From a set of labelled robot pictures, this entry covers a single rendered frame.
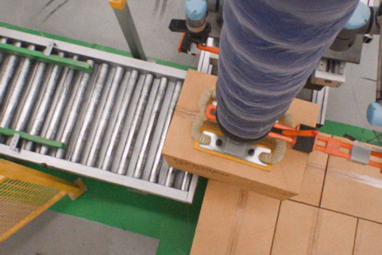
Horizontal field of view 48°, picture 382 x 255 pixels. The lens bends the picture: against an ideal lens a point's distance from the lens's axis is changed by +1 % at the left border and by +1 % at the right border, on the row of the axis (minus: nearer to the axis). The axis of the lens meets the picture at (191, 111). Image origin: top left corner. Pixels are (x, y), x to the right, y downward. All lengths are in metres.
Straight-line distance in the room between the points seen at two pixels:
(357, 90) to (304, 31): 2.48
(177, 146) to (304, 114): 0.56
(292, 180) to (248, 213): 0.56
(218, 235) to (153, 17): 1.69
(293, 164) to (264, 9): 1.23
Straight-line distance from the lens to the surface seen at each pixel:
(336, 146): 1.77
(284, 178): 1.85
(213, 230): 2.34
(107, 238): 2.95
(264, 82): 0.95
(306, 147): 1.74
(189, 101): 1.89
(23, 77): 2.69
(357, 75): 3.24
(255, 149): 1.83
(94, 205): 2.97
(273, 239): 2.38
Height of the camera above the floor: 2.88
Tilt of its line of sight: 75 degrees down
